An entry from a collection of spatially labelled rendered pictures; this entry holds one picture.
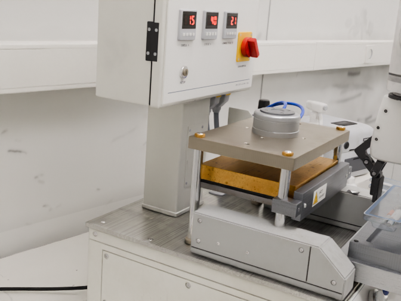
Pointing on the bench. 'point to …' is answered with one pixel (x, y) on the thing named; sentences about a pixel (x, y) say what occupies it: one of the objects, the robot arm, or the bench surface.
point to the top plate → (271, 138)
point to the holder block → (377, 246)
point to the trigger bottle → (315, 117)
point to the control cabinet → (175, 78)
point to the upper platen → (256, 177)
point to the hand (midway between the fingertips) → (398, 194)
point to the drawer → (375, 273)
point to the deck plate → (135, 209)
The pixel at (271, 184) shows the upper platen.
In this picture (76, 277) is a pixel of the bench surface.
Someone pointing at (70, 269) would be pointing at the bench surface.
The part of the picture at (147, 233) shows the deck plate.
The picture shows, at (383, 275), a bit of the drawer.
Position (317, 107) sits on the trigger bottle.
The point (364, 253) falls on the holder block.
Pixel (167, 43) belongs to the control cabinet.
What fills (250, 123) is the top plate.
